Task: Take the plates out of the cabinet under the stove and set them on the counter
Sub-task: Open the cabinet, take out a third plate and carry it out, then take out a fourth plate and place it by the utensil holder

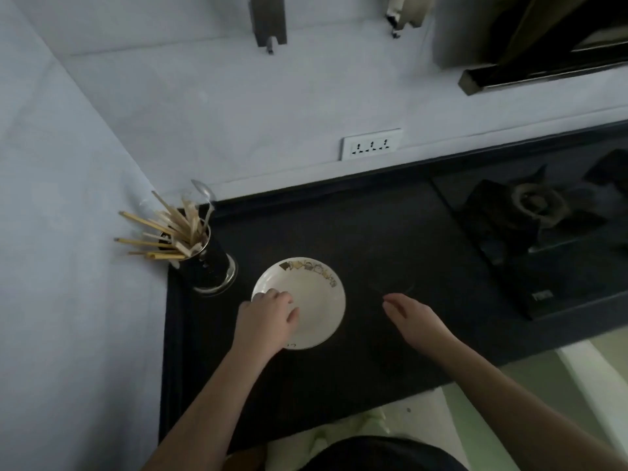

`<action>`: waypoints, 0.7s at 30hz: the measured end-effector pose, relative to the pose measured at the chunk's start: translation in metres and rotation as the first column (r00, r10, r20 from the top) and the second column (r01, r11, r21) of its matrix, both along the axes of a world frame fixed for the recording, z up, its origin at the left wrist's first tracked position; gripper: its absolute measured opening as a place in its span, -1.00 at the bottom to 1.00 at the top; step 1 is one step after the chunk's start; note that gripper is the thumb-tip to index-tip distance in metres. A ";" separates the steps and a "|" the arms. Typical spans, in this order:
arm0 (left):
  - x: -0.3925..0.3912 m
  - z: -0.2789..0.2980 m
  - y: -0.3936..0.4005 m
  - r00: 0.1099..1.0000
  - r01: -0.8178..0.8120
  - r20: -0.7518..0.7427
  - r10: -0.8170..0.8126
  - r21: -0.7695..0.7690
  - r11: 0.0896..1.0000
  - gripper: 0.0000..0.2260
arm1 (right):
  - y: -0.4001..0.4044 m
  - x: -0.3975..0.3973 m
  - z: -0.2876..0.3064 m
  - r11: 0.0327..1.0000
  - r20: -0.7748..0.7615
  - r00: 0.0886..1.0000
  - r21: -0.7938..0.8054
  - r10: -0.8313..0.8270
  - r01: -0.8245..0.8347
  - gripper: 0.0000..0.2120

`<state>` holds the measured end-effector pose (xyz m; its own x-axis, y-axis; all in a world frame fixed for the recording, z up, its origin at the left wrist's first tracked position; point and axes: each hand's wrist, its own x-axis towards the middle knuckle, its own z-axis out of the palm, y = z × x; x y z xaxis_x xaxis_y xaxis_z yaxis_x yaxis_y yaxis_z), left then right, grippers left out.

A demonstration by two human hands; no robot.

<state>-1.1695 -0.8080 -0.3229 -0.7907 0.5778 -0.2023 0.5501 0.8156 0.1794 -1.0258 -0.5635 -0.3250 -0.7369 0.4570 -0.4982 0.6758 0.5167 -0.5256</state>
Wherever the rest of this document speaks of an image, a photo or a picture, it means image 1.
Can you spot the metal spoon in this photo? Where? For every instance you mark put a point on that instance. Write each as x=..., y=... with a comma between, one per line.
x=202, y=191

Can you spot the grey metal wall hook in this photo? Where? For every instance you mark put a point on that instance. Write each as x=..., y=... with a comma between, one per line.
x=407, y=9
x=267, y=19

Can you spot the person's right hand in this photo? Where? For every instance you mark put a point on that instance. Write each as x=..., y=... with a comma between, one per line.
x=422, y=326

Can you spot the person's right shoe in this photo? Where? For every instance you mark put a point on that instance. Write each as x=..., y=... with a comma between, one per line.
x=368, y=421

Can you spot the pale green lower cupboard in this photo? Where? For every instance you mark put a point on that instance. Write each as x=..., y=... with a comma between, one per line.
x=549, y=377

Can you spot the person's right forearm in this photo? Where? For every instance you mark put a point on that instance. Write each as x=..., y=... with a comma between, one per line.
x=530, y=421

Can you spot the black glass gas stove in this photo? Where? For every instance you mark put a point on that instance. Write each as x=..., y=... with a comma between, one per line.
x=564, y=274

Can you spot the black countertop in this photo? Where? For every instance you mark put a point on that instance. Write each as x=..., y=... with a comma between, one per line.
x=382, y=230

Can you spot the bundle of wooden chopsticks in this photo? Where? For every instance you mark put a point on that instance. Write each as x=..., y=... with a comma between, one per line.
x=171, y=230

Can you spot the black range hood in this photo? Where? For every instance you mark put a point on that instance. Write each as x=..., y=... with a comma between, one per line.
x=490, y=34

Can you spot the person's black shirt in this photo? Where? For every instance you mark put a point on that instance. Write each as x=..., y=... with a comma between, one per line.
x=382, y=456

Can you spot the person's shoe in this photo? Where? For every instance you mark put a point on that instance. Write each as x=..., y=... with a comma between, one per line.
x=319, y=439
x=368, y=421

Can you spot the person's left shoe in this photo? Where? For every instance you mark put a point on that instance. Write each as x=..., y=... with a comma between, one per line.
x=319, y=439

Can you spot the person's left hand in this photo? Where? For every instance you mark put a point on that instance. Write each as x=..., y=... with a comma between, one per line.
x=267, y=323

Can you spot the white plate with cartoon print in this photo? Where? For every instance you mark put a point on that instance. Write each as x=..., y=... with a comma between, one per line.
x=319, y=299

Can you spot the person's left forearm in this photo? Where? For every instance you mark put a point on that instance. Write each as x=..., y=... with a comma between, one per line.
x=211, y=412

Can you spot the small white wall socket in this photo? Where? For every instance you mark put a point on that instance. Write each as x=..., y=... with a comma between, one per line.
x=371, y=144

